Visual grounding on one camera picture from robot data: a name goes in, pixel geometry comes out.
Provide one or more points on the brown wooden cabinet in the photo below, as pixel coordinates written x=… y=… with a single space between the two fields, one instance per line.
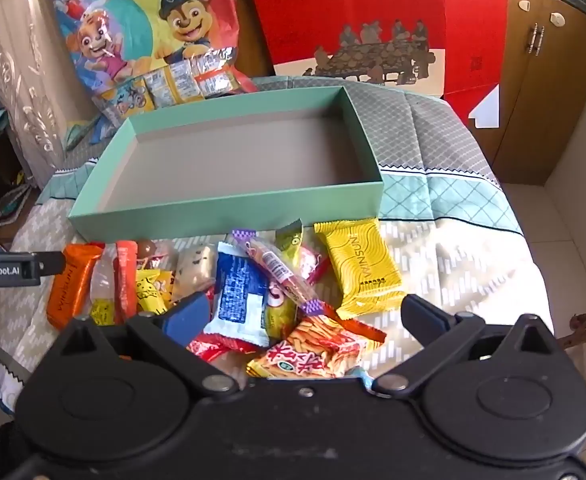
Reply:
x=548 y=100

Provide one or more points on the white wall hook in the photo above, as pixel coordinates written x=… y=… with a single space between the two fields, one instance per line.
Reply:
x=523 y=5
x=556 y=20

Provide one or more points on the red printed gift box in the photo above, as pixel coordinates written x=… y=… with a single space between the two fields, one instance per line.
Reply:
x=353 y=5

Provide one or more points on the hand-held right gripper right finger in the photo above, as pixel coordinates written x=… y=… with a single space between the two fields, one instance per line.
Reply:
x=419 y=320

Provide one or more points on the narrow yellow snack packet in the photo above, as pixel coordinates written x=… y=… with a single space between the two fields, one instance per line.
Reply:
x=280 y=312

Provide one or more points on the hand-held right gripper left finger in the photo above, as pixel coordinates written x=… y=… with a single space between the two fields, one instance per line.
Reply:
x=188 y=316

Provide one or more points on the silver patterned bag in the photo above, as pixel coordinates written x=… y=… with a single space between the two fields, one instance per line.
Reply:
x=18 y=60

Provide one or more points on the purple ended sausage packet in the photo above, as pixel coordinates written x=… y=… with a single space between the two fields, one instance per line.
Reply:
x=278 y=265

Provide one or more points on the beige cake packet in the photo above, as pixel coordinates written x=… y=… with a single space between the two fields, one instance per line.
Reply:
x=193 y=270

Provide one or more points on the cartoon printed snack bag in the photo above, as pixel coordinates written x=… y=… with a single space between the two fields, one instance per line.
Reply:
x=138 y=25

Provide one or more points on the large yellow snack packet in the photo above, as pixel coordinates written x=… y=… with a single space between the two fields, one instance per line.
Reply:
x=363 y=265

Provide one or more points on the green cardboard box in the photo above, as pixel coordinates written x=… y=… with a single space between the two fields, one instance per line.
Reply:
x=223 y=215

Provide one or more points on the striped red orange snack packet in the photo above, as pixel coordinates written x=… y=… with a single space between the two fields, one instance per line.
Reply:
x=313 y=350

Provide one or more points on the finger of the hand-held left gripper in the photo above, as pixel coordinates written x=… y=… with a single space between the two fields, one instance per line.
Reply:
x=52 y=264

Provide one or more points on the orange red stick packet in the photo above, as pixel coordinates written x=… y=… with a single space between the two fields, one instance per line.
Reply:
x=126 y=280

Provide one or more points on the blue white snack packet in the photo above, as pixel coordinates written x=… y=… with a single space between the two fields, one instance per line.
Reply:
x=238 y=295

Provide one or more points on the pink red candy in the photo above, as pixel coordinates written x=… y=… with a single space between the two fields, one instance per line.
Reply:
x=315 y=267

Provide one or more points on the clear packet yellow label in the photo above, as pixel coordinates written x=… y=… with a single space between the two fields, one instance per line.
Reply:
x=102 y=290

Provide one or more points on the chocolate ball candy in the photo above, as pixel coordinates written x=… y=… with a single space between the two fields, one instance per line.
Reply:
x=146 y=250

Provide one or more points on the yellow cartoon snack packet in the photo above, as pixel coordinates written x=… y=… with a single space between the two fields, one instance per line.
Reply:
x=150 y=290

